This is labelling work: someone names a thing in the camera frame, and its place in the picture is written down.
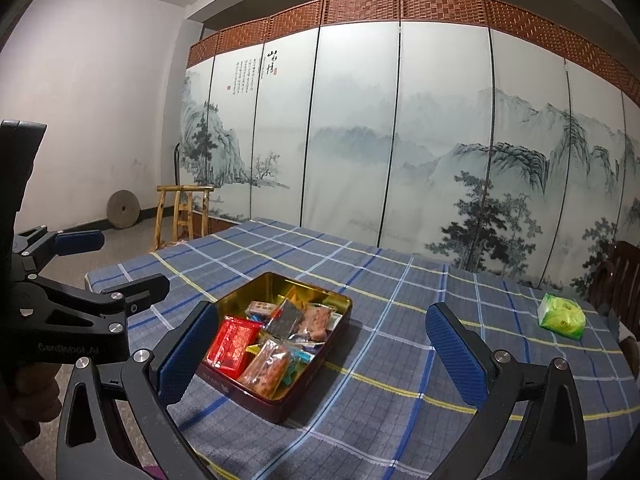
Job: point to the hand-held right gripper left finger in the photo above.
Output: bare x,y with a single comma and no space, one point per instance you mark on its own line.
187,355

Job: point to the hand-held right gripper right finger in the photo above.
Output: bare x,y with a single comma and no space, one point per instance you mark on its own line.
457,355

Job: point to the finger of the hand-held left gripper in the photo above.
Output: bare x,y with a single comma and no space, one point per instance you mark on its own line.
147,292
80,241

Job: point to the red snack packet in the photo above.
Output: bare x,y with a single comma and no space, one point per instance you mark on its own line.
232,345

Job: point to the sausage snack packet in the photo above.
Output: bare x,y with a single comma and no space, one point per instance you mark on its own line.
265,372

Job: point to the red tin box gold interior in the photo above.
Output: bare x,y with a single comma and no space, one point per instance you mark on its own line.
300,395

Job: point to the person's left hand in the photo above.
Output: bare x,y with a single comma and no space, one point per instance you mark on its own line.
35,395

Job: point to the round grey millstone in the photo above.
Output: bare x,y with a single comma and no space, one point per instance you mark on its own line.
121,210

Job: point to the blue-grey plaid tablecloth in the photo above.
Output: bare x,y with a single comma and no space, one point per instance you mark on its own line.
400,360

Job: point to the light wooden stool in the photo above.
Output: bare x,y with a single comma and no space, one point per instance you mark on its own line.
182,190

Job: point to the green packet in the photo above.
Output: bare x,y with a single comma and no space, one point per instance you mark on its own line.
562,316

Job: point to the purple clothing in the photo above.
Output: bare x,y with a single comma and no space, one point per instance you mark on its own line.
152,472

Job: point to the black stick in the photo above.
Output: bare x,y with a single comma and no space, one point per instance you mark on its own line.
176,165

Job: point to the landscape painted folding screen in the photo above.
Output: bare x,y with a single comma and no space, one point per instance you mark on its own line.
350,135

